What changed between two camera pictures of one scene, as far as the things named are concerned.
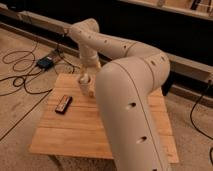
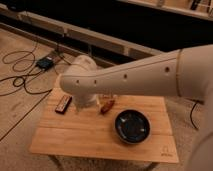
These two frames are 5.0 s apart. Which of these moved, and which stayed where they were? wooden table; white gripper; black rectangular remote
Moved: white gripper
Stayed: black rectangular remote; wooden table
